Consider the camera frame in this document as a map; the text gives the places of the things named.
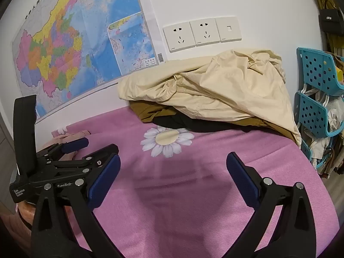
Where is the black handbag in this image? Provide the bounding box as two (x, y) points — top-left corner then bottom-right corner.
(318, 1), (344, 37)

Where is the cream garment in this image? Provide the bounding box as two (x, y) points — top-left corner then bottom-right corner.
(118, 49), (302, 148)

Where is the blue plastic storage rack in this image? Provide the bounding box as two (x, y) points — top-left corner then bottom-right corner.
(296, 47), (344, 172)

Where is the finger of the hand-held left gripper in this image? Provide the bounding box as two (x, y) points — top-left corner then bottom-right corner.
(37, 137), (89, 160)
(50, 144), (119, 178)

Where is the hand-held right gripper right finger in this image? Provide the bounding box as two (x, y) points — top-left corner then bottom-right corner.
(223, 152), (316, 258)

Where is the white wall data outlet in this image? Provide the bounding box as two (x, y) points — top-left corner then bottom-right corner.
(215, 17), (242, 43)

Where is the pile of light cloths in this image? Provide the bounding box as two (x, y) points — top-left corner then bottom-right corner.
(306, 86), (344, 179)

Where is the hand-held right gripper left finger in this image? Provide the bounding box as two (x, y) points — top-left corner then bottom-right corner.
(31, 153), (124, 258)

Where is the black garment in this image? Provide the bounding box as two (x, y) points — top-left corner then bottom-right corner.
(153, 113), (253, 133)

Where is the white wall socket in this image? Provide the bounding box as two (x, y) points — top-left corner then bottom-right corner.
(163, 23), (196, 53)
(189, 19), (219, 47)

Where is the colourful wall map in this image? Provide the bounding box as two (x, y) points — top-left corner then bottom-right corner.
(11, 0), (168, 121)

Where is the olive brown garment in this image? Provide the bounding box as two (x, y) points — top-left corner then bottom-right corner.
(129, 101), (296, 140)

